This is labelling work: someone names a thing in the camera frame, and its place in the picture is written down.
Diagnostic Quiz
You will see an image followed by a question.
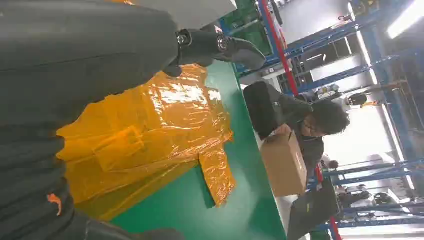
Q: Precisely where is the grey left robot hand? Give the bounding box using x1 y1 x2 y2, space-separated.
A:
0 0 268 133

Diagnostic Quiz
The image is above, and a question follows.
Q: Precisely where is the yellow plastic sheet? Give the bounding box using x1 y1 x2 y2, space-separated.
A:
56 63 237 222

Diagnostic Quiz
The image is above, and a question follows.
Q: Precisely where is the green plastic crate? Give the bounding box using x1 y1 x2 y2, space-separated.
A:
218 0 273 57

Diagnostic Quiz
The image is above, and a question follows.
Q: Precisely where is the red pole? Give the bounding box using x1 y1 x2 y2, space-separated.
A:
258 0 343 240

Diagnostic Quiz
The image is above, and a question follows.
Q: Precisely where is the green table mat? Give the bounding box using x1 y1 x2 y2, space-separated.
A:
110 61 287 240

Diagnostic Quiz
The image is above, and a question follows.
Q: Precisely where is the brown cardboard box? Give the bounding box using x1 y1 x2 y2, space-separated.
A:
259 130 308 198

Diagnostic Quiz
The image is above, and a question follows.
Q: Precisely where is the person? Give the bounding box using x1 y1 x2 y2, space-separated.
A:
264 82 351 173

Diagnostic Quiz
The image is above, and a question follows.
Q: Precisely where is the grey laptop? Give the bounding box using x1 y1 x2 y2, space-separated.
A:
287 178 341 240

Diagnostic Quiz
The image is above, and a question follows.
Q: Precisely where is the blue steel rack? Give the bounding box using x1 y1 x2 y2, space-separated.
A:
218 0 424 160
308 158 424 233

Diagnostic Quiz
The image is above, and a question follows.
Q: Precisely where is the ceiling light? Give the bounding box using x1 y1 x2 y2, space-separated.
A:
386 0 424 40

